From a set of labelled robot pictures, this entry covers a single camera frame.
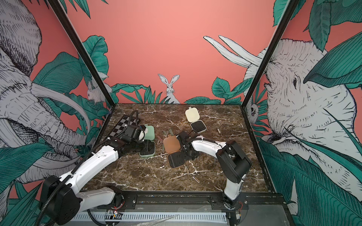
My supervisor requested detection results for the black frame post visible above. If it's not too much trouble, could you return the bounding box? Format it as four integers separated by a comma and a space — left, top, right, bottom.
48, 0, 116, 107
241, 0, 299, 110

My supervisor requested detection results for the right black frame post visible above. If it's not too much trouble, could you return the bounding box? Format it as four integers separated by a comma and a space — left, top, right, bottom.
241, 0, 299, 110

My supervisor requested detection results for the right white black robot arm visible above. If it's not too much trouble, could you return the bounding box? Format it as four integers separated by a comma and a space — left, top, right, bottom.
176, 131, 252, 201

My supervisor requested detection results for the black aluminium front rail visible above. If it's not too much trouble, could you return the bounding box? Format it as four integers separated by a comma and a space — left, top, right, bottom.
120, 191, 287, 211

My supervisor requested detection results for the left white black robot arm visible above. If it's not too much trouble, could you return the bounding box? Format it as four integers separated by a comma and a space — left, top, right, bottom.
35, 110, 148, 226

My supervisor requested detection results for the black white checkerboard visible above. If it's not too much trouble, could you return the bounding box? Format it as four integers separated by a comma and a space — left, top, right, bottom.
109, 115, 141, 137

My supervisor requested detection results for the left black frame post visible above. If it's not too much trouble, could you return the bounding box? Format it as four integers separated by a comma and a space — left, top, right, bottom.
48, 0, 116, 107

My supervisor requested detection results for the white perforated strip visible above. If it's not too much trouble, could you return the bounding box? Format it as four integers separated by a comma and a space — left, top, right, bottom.
92, 212, 228, 223

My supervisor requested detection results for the mint green clipper case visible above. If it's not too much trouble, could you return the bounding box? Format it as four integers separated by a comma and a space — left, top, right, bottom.
139, 125, 156, 158

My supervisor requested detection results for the cream clipper case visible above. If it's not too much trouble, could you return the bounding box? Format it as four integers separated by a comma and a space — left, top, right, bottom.
185, 107, 207, 134

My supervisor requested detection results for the brown clipper case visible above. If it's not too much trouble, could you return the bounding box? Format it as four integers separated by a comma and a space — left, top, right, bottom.
163, 135, 186, 169

